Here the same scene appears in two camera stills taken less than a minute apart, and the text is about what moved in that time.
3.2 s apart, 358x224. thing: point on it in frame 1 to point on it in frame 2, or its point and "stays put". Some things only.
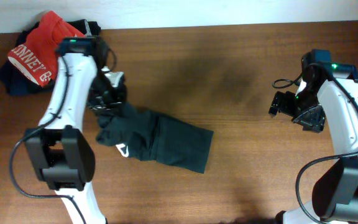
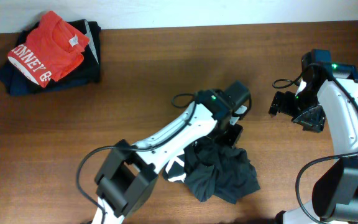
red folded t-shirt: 35,56 stays put
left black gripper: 105,101 to 232,134
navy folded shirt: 17,83 stays put
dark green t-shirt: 141,134 to 211,169
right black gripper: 309,117 stays put
